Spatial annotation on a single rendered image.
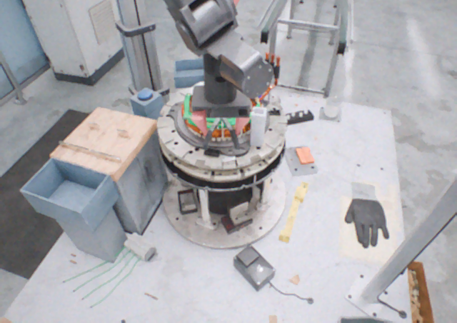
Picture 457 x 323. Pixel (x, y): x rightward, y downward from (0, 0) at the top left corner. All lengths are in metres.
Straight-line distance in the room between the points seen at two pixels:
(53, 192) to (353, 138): 1.02
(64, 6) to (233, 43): 2.47
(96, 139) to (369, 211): 0.80
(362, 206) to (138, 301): 0.69
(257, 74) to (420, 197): 1.94
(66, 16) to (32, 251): 1.77
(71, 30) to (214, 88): 2.46
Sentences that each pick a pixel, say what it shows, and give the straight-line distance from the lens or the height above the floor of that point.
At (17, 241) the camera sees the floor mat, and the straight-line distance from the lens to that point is 2.16.
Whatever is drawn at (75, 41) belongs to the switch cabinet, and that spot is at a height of 0.45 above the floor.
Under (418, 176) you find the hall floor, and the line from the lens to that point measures 2.41.
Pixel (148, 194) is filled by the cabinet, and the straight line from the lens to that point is 0.93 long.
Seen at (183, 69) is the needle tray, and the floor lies 1.03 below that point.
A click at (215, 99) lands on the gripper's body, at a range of 0.54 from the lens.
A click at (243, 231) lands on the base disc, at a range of 0.90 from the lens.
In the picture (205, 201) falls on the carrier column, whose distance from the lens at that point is 0.81.
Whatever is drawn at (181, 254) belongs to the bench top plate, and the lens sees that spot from 0.91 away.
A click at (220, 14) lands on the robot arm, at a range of 0.46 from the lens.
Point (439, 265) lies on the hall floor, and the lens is 2.06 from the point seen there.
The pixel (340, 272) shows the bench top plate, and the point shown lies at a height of 0.78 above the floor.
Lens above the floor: 1.59
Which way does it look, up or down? 45 degrees down
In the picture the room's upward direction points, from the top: straight up
